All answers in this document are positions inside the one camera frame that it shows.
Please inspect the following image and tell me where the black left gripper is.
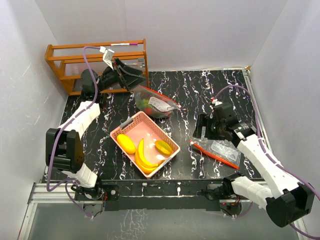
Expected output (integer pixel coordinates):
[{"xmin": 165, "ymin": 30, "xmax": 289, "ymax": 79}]
[{"xmin": 97, "ymin": 58, "xmax": 146, "ymax": 93}]

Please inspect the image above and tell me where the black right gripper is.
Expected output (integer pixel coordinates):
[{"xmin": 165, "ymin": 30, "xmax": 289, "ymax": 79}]
[{"xmin": 193, "ymin": 114, "xmax": 225, "ymax": 141}]

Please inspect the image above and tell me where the green grape bunch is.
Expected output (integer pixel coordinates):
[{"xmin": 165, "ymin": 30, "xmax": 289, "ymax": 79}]
[{"xmin": 136, "ymin": 99, "xmax": 149, "ymax": 111}]

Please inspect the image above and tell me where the clear orange-zip bag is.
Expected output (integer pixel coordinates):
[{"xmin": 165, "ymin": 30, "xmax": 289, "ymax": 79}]
[{"xmin": 133, "ymin": 85, "xmax": 181, "ymax": 119}]

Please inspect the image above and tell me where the red strawberry bunch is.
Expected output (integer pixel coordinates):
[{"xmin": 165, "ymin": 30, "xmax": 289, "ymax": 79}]
[{"xmin": 144, "ymin": 96, "xmax": 169, "ymax": 118}]

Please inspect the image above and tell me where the yellow banana bunch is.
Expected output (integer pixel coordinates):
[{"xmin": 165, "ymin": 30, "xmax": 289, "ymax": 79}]
[{"xmin": 134, "ymin": 139, "xmax": 165, "ymax": 175}]

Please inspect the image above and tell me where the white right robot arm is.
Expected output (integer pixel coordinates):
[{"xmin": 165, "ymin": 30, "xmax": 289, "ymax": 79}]
[{"xmin": 192, "ymin": 99, "xmax": 315, "ymax": 228}]

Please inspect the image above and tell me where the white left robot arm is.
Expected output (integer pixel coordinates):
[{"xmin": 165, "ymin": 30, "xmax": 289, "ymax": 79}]
[{"xmin": 45, "ymin": 58, "xmax": 146, "ymax": 200}]

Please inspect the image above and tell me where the grey binder clip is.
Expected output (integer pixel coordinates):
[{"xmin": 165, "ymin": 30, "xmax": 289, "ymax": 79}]
[{"xmin": 137, "ymin": 58, "xmax": 146, "ymax": 68}]

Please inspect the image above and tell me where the pink cap marker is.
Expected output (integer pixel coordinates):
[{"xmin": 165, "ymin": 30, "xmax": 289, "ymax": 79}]
[{"xmin": 110, "ymin": 42, "xmax": 138, "ymax": 47}]

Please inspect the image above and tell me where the yellow lemon slice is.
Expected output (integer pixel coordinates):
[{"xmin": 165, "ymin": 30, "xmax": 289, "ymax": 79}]
[{"xmin": 155, "ymin": 140, "xmax": 173, "ymax": 157}]

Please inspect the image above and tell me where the wooden shelf rack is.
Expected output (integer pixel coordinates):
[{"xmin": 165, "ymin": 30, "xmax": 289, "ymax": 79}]
[{"xmin": 44, "ymin": 38, "xmax": 150, "ymax": 96}]

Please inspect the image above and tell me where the yellow mango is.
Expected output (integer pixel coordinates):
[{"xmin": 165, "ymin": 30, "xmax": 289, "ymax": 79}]
[{"xmin": 116, "ymin": 134, "xmax": 136, "ymax": 155}]

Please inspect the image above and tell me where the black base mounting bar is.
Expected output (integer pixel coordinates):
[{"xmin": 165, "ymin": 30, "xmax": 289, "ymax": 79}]
[{"xmin": 101, "ymin": 179, "xmax": 228, "ymax": 211}]

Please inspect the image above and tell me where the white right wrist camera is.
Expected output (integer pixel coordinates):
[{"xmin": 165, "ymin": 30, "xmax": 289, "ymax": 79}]
[{"xmin": 210, "ymin": 97, "xmax": 222, "ymax": 108}]

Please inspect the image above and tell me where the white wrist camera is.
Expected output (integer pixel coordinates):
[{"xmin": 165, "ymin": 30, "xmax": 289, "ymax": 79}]
[
  {"xmin": 210, "ymin": 97, "xmax": 222, "ymax": 108},
  {"xmin": 99, "ymin": 46, "xmax": 115, "ymax": 68}
]

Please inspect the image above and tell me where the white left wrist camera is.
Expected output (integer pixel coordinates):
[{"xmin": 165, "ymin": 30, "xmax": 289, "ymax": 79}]
[{"xmin": 99, "ymin": 46, "xmax": 115, "ymax": 68}]

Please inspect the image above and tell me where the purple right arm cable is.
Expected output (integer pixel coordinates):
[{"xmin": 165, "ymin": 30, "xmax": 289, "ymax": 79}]
[{"xmin": 213, "ymin": 84, "xmax": 320, "ymax": 240}]

